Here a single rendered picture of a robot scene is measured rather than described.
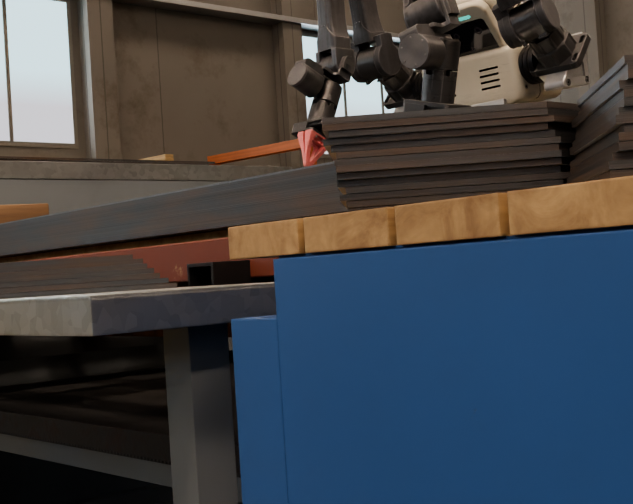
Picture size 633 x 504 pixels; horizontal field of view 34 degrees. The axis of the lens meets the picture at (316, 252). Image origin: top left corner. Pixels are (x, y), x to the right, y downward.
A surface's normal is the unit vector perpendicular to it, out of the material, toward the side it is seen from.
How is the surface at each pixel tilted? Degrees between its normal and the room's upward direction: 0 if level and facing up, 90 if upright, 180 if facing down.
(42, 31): 90
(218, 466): 90
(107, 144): 90
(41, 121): 90
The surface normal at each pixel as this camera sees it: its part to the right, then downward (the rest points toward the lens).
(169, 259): -0.76, 0.04
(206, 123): 0.67, -0.06
